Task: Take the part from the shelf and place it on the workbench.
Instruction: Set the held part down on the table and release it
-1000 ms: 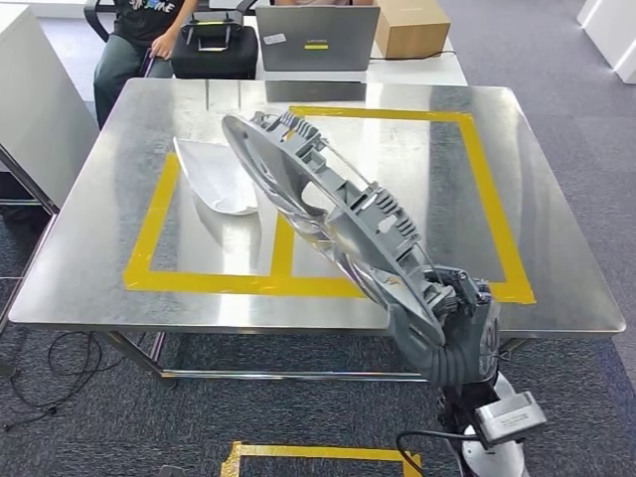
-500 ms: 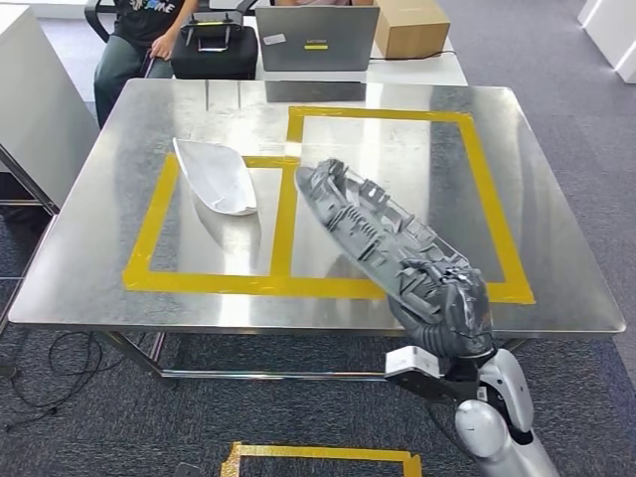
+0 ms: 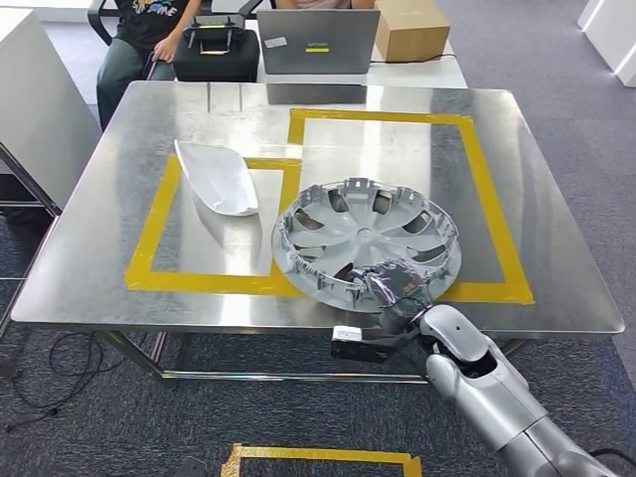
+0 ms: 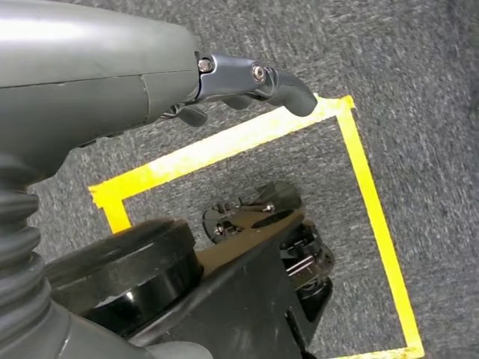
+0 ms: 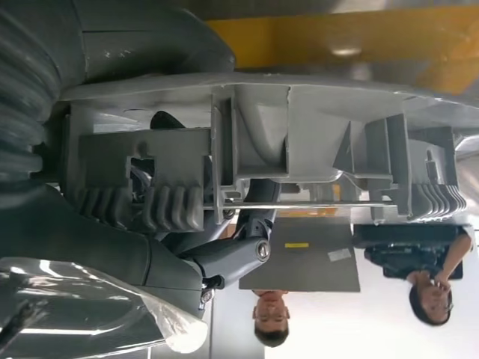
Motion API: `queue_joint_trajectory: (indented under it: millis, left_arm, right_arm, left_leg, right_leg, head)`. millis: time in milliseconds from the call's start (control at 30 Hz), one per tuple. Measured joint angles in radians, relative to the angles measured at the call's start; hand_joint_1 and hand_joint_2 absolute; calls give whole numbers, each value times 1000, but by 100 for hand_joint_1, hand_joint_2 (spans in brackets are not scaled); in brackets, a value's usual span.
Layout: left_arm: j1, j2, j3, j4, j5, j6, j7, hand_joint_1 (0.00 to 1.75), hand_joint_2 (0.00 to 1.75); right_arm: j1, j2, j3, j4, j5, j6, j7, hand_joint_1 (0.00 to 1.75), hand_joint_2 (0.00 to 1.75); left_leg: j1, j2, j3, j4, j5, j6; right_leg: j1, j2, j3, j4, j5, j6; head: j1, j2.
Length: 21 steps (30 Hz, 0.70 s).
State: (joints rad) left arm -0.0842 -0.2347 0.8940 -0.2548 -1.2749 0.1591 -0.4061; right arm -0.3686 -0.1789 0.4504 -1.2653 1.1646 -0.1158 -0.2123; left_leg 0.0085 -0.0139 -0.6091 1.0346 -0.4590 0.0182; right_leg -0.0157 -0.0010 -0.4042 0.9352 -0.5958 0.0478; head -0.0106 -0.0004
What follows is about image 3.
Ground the brown cardboard box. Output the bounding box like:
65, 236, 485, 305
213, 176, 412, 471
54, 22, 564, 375
373, 0, 451, 64

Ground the black device with antennas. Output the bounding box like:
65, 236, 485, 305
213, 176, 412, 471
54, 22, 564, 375
183, 14, 247, 57

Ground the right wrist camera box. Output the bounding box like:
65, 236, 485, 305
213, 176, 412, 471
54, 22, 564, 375
330, 324, 398, 366

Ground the black floor cable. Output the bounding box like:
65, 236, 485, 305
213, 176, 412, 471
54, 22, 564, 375
5, 329, 150, 434

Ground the black carrying case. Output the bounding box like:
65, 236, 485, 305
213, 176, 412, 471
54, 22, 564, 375
172, 27, 261, 84

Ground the stainless steel workbench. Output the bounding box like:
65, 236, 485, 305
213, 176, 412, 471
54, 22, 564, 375
11, 80, 626, 390

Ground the white desk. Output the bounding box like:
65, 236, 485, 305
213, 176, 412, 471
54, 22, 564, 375
0, 7, 103, 219

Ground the person's hand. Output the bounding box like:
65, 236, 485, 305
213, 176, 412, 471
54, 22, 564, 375
152, 31, 184, 65

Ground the white cabinet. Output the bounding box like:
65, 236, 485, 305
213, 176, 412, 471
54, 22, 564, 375
576, 0, 636, 88

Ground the person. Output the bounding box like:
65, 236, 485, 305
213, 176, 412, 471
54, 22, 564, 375
95, 0, 202, 131

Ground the silver curved shell part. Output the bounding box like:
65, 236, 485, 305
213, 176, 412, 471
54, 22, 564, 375
174, 138, 260, 219

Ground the grey laptop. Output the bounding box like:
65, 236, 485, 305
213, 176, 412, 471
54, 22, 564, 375
256, 8, 382, 76

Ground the grey plastic wheel hubcap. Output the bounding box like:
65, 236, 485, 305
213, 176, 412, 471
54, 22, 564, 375
271, 177, 462, 315

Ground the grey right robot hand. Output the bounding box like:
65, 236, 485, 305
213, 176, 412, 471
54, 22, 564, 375
347, 258, 434, 334

